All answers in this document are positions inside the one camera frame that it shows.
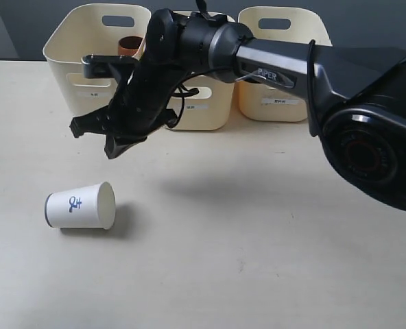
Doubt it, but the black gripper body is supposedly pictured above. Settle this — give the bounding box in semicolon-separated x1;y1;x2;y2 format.
115;52;189;136

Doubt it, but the brown wooden cup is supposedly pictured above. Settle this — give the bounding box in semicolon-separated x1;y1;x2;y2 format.
117;36;144;57

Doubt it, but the white paper cup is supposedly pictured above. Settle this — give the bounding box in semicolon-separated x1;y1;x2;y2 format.
44;182;116;230

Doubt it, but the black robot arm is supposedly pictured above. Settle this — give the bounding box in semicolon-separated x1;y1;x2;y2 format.
70;1;406;211

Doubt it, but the middle cream plastic bin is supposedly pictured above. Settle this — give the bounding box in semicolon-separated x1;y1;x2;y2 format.
141;11;240;132

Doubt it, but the cream plastic bin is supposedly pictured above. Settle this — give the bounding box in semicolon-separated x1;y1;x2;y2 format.
141;11;240;132
43;3;152;117
237;6;332;123

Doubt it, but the left cream plastic bin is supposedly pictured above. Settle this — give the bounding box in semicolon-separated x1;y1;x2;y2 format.
43;3;152;117

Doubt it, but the right cream plastic bin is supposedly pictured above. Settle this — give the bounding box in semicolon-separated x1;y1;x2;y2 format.
237;6;332;123

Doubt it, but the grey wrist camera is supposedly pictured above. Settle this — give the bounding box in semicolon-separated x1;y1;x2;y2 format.
81;54;139;82

